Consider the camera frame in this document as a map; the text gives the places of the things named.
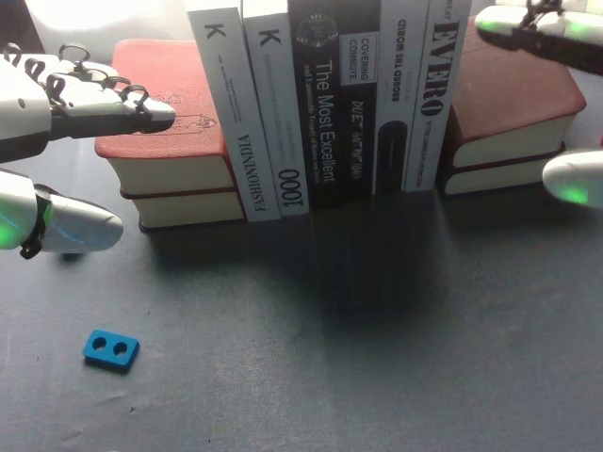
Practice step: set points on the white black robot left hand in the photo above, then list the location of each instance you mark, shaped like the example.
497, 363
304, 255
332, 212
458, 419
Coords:
28, 99

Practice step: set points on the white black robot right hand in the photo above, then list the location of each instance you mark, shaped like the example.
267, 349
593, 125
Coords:
575, 23

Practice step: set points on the thick red cover book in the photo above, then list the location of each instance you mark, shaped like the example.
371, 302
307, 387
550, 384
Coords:
141, 61
518, 103

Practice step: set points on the white EVERO book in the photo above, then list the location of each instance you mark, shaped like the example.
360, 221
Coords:
438, 70

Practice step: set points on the white narrow book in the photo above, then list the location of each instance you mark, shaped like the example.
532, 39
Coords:
400, 70

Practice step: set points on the white FASHIONINDIA book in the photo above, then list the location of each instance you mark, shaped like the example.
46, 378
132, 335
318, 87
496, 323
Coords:
226, 94

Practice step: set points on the black COVERING COMMUTE book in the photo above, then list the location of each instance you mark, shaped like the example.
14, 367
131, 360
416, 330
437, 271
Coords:
360, 141

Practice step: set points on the white 1000 book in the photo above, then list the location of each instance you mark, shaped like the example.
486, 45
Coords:
278, 117

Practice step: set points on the black The Most Excellent book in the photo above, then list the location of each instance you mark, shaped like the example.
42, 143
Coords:
315, 141

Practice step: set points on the blue block with two holes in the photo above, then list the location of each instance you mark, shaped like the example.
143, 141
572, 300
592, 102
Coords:
109, 360

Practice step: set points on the grey table cloth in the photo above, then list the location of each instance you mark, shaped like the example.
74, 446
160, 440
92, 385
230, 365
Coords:
330, 376

